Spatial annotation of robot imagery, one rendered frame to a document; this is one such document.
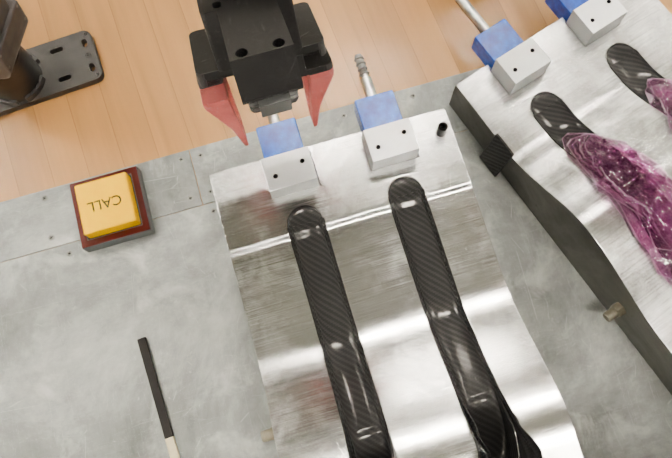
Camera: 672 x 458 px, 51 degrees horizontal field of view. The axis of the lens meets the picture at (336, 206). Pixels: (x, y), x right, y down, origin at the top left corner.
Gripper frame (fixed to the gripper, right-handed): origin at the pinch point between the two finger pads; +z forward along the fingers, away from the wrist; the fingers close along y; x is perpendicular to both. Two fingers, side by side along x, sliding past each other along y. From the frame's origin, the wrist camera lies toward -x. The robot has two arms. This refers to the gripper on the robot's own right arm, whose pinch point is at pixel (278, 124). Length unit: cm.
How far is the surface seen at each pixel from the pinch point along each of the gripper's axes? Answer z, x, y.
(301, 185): 10.2, 2.4, 0.7
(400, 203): 14.2, -0.1, 10.0
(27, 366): 23.5, 0.6, -33.7
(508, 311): 20.5, -12.3, 16.8
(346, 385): 21.1, -14.5, -0.6
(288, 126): 7.2, 8.3, 1.1
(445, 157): 12.1, 2.5, 16.0
